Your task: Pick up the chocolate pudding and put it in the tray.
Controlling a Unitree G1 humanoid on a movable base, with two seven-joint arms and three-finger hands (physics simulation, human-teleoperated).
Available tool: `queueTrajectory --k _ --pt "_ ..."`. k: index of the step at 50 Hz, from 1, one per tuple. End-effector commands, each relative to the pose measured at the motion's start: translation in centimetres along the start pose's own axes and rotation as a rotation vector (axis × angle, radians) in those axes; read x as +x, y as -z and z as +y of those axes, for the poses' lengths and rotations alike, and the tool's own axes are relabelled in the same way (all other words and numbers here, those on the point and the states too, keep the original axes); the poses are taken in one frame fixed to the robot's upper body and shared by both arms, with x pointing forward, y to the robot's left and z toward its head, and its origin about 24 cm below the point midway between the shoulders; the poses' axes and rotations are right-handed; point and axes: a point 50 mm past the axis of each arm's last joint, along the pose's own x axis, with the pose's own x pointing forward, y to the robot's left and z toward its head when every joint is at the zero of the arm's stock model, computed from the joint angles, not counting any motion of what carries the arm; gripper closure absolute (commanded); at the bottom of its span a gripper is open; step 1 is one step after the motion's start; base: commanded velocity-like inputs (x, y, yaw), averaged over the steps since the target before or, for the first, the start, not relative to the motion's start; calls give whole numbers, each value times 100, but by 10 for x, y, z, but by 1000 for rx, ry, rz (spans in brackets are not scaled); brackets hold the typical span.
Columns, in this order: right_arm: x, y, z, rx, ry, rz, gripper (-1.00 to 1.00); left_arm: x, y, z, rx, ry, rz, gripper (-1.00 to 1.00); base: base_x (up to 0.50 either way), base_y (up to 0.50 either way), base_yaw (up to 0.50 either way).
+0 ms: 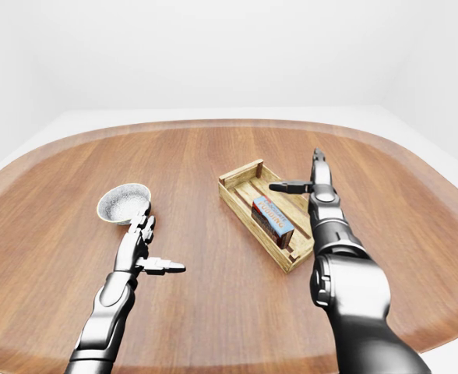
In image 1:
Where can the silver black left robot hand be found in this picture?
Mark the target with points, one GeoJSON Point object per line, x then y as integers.
{"type": "Point", "coordinates": [129, 249]}

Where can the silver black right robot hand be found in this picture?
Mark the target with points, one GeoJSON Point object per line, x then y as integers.
{"type": "Point", "coordinates": [322, 187]}

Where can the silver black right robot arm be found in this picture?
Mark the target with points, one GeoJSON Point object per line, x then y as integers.
{"type": "Point", "coordinates": [353, 296]}

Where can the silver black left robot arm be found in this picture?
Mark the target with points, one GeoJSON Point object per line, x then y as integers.
{"type": "Point", "coordinates": [100, 323]}

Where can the chocolate pudding box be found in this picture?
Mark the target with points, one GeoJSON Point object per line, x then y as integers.
{"type": "Point", "coordinates": [271, 222]}

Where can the wooden slat tray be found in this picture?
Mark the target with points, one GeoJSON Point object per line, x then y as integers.
{"type": "Point", "coordinates": [264, 216]}

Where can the white patterned bowl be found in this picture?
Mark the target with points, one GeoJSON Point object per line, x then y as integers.
{"type": "Point", "coordinates": [123, 205]}

